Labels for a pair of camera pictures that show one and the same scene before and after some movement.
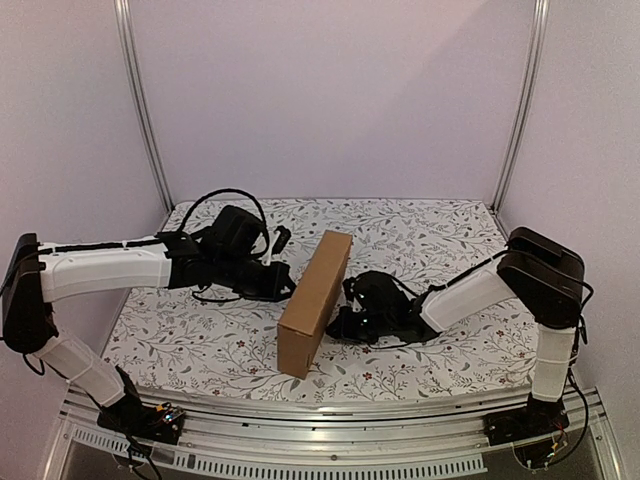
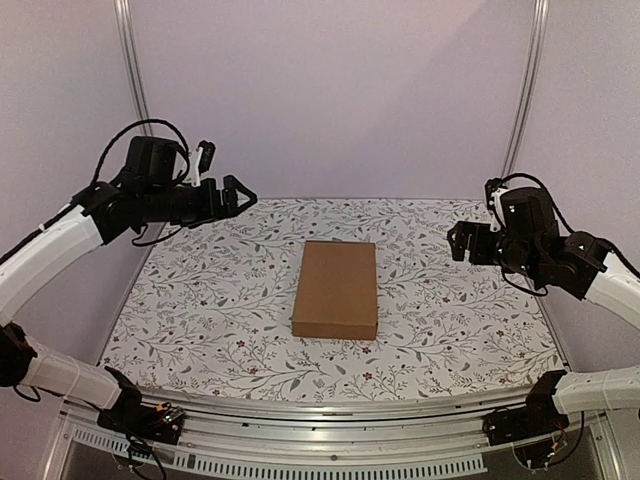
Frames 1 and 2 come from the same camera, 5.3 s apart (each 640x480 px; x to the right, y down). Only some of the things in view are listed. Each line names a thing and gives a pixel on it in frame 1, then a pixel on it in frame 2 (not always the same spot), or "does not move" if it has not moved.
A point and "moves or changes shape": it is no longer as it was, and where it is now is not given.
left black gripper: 273,293 → 213,208
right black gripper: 355,310 → 473,241
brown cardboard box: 307,308 moves or changes shape
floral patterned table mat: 175,338 does not move
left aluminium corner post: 123,14 does not move
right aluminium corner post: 536,52 does not move
